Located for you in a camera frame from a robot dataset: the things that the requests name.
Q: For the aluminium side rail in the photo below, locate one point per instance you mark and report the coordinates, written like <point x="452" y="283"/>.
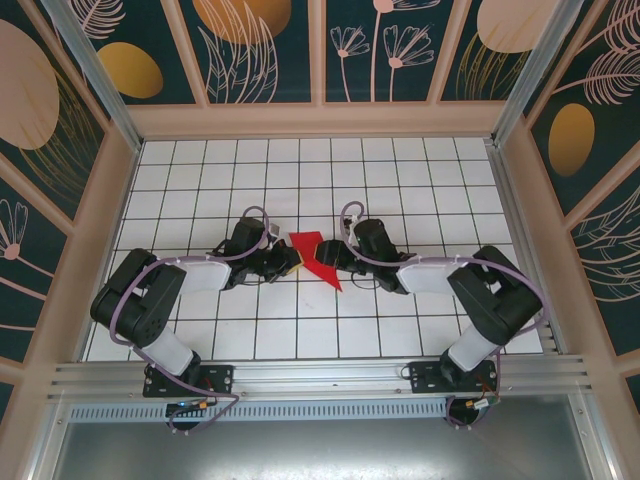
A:
<point x="525" y="250"/>

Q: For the grey metal shelf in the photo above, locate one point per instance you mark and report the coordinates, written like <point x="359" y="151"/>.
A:
<point x="320" y="450"/>

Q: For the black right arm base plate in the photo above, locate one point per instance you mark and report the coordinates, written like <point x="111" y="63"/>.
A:
<point x="425" y="377"/>

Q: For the red cloth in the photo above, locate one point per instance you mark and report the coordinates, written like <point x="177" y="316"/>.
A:
<point x="305" y="245"/>

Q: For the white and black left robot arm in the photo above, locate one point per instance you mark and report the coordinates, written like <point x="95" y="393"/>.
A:
<point x="167" y="350"/>

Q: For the aluminium corner post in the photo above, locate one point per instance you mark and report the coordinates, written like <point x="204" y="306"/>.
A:
<point x="95" y="75"/>
<point x="540" y="75"/>

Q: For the long aluminium mounting rail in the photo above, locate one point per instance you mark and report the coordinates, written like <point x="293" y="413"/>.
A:
<point x="320" y="375"/>

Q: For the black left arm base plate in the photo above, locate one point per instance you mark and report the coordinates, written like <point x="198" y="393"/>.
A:
<point x="220" y="377"/>

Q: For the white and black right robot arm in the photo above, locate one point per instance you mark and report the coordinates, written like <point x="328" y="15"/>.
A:
<point x="470" y="350"/>

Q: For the small controller board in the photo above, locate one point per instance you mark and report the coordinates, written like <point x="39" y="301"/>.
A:
<point x="192" y="406"/>
<point x="482" y="402"/>

